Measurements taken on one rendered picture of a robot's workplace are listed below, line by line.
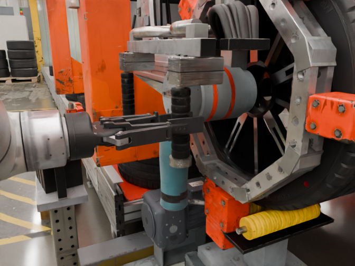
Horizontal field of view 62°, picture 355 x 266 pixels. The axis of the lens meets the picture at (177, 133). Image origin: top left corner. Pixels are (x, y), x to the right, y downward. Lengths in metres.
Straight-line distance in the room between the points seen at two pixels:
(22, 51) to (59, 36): 6.03
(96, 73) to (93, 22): 0.17
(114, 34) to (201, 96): 0.52
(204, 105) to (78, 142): 0.33
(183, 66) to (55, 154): 0.24
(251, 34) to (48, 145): 0.38
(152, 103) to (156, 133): 0.73
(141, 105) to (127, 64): 0.38
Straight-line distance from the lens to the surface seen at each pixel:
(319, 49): 0.59
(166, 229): 1.14
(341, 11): 0.66
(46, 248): 1.71
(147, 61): 0.85
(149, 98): 1.19
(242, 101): 0.75
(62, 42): 3.02
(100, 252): 1.39
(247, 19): 0.58
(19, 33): 11.76
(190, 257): 1.31
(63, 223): 1.41
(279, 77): 0.79
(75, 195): 1.16
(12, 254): 1.75
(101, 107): 1.12
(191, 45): 0.53
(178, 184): 0.90
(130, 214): 1.43
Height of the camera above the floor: 0.97
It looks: 16 degrees down
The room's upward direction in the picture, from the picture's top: straight up
